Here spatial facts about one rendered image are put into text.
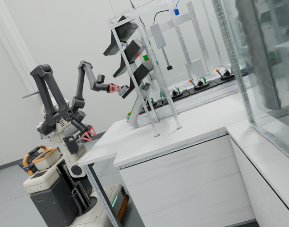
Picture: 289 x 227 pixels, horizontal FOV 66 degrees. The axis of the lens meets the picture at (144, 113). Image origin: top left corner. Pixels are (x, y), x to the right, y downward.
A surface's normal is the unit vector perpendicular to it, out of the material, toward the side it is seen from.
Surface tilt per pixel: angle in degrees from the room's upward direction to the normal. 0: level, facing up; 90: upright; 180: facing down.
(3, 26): 90
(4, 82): 90
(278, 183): 0
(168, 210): 90
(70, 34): 90
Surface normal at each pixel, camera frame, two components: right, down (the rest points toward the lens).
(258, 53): -0.68, 0.67
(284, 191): -0.37, -0.90
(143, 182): -0.07, 0.27
